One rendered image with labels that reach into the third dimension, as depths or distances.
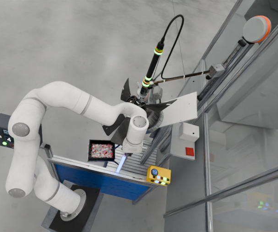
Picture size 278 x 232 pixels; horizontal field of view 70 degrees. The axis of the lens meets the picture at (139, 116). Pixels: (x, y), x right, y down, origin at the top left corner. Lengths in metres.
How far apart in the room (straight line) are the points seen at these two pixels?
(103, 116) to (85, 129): 1.98
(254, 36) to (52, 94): 1.25
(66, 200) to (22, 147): 0.44
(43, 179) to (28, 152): 0.27
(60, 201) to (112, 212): 1.28
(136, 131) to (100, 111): 0.18
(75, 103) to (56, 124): 2.06
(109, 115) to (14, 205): 1.91
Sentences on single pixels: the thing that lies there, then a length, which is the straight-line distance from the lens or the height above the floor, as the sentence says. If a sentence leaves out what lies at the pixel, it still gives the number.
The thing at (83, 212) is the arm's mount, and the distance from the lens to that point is 1.27.
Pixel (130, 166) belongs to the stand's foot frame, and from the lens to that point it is 2.53.
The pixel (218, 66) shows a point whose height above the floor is 1.57.
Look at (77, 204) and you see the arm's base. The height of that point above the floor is 1.14.
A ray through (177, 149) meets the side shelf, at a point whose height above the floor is 0.86.
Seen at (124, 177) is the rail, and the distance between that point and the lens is 1.65.
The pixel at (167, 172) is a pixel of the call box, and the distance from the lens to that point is 1.53.
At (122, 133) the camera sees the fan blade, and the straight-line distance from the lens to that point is 1.45.
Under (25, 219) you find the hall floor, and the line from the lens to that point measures 2.50.
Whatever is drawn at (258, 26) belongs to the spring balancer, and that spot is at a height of 1.92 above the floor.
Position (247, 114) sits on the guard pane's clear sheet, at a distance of 1.51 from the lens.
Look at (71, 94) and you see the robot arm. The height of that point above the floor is 1.82.
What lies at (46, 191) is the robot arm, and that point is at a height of 1.28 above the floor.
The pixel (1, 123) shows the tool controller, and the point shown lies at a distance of 1.44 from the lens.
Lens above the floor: 2.42
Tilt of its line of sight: 54 degrees down
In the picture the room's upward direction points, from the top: 23 degrees clockwise
